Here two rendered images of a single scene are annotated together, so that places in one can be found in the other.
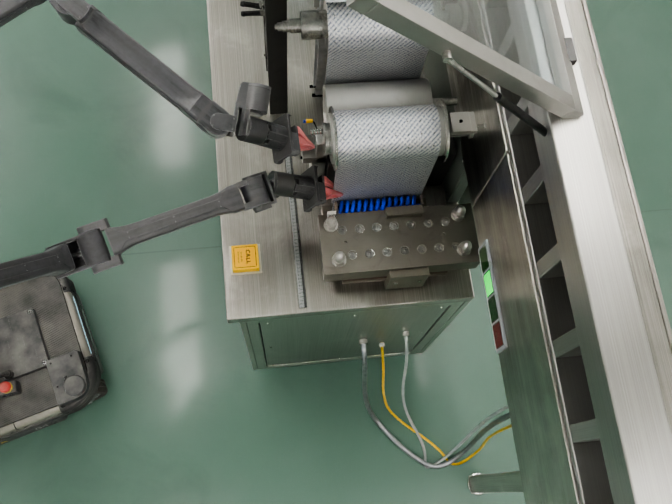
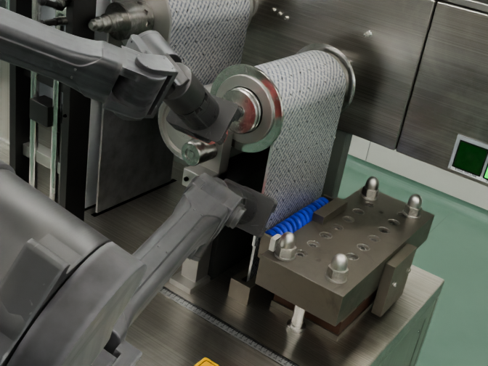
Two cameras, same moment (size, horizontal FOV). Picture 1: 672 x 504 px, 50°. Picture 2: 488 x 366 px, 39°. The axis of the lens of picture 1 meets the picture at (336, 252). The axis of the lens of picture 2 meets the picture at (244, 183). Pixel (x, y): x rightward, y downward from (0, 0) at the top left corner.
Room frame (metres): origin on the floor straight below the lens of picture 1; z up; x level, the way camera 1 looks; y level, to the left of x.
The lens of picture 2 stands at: (-0.02, 0.77, 1.65)
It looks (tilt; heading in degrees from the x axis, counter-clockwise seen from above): 26 degrees down; 317
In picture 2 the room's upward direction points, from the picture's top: 10 degrees clockwise
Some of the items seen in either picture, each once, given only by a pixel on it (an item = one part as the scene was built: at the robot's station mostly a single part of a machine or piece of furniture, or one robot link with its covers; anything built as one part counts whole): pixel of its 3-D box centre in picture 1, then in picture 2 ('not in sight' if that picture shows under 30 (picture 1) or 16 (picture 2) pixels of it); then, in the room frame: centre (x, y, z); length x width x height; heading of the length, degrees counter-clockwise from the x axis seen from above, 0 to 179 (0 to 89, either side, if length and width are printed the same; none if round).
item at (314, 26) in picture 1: (313, 24); (129, 19); (1.02, 0.15, 1.33); 0.06 x 0.06 x 0.06; 16
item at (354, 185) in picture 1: (380, 184); (296, 180); (0.76, -0.08, 1.10); 0.23 x 0.01 x 0.18; 106
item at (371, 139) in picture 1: (373, 105); (218, 118); (0.94, -0.02, 1.16); 0.39 x 0.23 x 0.51; 16
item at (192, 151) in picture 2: not in sight; (194, 152); (0.80, 0.14, 1.18); 0.04 x 0.02 x 0.04; 16
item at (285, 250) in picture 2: (331, 222); (287, 244); (0.66, 0.03, 1.05); 0.04 x 0.04 x 0.04
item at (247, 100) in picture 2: (327, 139); (240, 110); (0.78, 0.07, 1.25); 0.07 x 0.02 x 0.07; 16
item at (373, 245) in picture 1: (397, 242); (351, 246); (0.66, -0.15, 1.00); 0.40 x 0.16 x 0.06; 106
